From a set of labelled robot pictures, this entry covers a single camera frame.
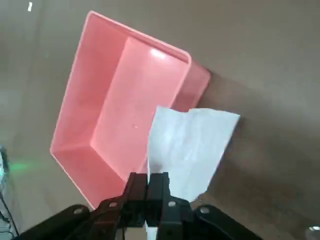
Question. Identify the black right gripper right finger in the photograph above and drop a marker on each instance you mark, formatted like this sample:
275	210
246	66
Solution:
180	215

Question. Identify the white tissue sheet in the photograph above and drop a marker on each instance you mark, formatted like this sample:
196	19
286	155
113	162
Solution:
190	145

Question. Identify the pink plastic container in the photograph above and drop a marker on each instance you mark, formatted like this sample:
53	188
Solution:
100	112

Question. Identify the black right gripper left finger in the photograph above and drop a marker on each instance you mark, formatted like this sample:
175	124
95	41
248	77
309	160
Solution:
112	212

